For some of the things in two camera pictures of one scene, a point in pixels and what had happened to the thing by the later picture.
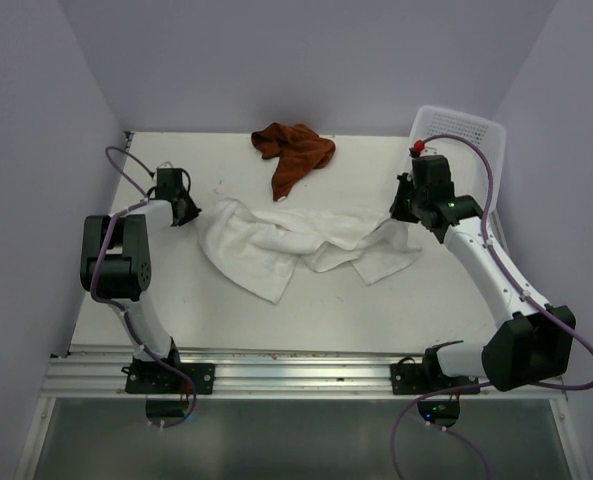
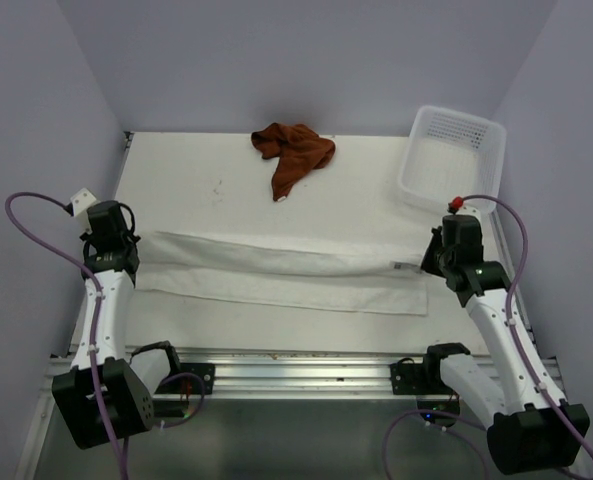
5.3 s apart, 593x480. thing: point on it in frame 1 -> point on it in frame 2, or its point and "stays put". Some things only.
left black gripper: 193,210 -> 87,237
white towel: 260,252 -> 185,265
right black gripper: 398,212 -> 428,263
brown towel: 300,150 stays put
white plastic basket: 467,166 stays put
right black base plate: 414,379 stays put
